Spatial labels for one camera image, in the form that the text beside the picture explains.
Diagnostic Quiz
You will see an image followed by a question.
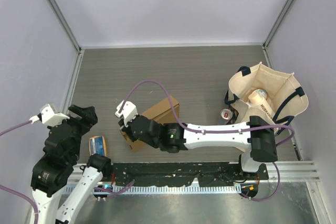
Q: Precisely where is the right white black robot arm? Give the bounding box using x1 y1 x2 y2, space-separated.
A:
118 115 278 179

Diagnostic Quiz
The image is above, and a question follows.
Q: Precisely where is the perforated cable duct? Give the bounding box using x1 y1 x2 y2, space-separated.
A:
62 184 242 195

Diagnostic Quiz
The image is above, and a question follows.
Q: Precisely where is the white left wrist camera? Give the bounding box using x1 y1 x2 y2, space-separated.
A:
29 103 70 127

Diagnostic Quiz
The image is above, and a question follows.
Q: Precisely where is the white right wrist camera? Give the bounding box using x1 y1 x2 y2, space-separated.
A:
114 100 138 127

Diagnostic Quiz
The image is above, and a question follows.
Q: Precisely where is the aluminium frame rail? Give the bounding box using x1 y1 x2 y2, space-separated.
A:
67 161 320 184

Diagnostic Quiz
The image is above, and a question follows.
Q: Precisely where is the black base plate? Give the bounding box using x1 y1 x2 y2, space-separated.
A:
112 162 269 187

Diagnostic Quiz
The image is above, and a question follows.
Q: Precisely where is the peach tube in bag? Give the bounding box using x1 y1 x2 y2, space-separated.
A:
248 89 275 119

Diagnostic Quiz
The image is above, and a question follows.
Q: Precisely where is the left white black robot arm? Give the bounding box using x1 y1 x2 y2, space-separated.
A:
30 104 112 223

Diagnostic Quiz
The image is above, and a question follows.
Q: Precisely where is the beige canvas tote bag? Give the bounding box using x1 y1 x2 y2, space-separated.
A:
224 62 309 125

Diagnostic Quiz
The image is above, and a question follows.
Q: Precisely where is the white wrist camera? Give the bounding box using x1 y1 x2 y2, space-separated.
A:
114 100 138 127
29 103 70 127

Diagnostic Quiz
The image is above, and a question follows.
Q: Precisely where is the brown cardboard box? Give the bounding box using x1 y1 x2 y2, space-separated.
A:
119 98 177 153

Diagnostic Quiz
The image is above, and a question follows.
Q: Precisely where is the yellow sponge with blue label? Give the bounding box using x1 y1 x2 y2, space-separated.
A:
89 136 107 156

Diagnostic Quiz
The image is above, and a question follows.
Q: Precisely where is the silver red drink can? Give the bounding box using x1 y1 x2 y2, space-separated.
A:
218 108 236 125

